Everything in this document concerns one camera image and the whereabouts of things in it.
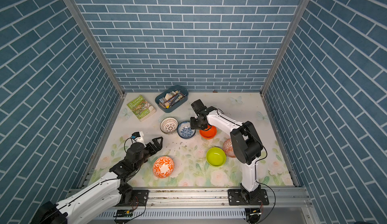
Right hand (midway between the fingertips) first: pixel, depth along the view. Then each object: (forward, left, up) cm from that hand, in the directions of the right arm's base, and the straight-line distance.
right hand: (193, 126), depth 93 cm
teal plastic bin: (+27, +20, -3) cm, 34 cm away
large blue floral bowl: (-1, +6, -4) cm, 7 cm away
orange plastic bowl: (-2, -10, -4) cm, 11 cm away
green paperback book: (+15, +40, -4) cm, 43 cm away
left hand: (-13, +16, +3) cm, 21 cm away
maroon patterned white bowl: (+3, +17, -4) cm, 18 cm away
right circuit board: (-40, -33, -8) cm, 52 cm away
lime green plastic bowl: (-16, -15, -6) cm, 22 cm away
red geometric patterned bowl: (-10, -22, -6) cm, 25 cm away
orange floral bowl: (-24, +14, -6) cm, 28 cm away
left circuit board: (-46, +29, -10) cm, 55 cm away
